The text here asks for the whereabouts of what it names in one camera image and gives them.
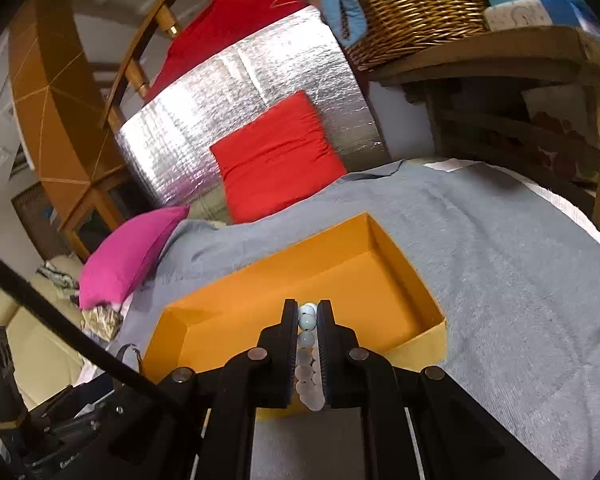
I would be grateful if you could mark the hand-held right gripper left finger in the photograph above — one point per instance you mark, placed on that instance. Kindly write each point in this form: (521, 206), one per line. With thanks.
(290, 345)

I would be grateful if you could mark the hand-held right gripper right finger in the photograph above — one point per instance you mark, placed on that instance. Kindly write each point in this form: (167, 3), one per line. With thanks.
(325, 345)

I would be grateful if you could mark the orange cardboard box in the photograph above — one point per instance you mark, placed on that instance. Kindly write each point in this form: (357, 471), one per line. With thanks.
(340, 280)

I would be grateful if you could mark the beige leather sofa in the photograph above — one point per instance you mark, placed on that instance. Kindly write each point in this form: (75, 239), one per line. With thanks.
(40, 352)

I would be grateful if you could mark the beige patterned cloth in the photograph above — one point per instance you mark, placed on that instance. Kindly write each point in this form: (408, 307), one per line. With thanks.
(100, 321)

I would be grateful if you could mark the black and white striped cloth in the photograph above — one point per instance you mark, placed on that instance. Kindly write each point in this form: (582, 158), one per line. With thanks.
(60, 277)

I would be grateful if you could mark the magenta pillow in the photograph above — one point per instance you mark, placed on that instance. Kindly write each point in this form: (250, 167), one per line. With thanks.
(125, 255)

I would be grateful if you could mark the red cushion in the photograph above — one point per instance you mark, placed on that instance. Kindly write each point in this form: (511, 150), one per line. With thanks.
(275, 160)

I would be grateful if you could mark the grey blanket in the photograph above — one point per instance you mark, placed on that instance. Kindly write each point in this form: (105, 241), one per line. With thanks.
(505, 285)

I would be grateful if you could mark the silver foil panel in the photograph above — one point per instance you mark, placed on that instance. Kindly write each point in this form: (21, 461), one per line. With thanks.
(230, 85)

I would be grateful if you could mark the orange wooden column cabinet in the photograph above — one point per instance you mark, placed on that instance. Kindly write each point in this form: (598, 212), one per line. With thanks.
(45, 85)

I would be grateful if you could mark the wooden side table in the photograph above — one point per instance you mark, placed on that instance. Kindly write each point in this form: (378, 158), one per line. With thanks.
(480, 55)

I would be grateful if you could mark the blue cloth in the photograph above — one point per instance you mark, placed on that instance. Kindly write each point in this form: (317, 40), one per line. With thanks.
(341, 10)

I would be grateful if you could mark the red blanket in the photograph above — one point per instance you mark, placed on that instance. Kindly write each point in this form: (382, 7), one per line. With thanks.
(230, 15)

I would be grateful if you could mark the wicker basket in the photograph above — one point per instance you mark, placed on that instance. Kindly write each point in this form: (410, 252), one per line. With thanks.
(420, 10)

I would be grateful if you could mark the wooden stair railing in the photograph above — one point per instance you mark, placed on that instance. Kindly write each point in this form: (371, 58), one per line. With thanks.
(167, 16)

